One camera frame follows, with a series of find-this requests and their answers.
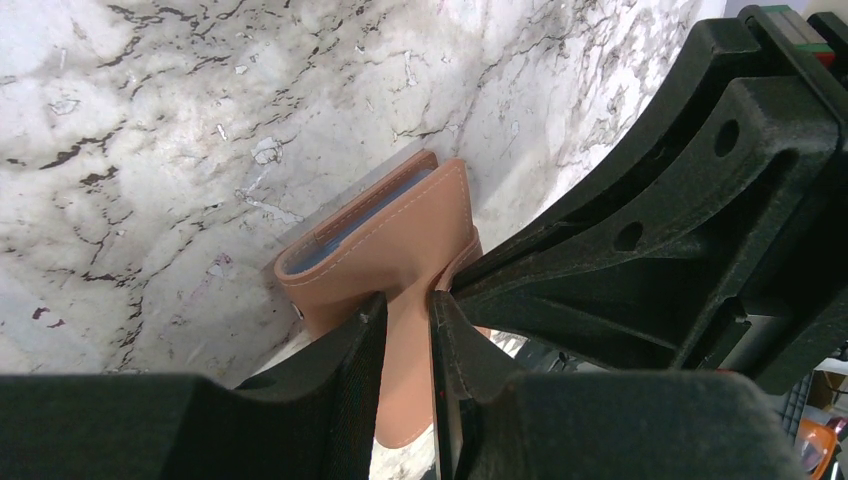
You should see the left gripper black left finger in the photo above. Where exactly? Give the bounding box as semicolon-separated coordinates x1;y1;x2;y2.
1;294;387;479

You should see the tan leather card holder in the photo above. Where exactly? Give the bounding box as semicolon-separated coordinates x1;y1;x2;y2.
274;150;482;449

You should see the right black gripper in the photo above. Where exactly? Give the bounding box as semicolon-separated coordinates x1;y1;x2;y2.
454;6;847;394

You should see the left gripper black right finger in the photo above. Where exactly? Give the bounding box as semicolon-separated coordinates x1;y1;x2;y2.
429;291;804;479

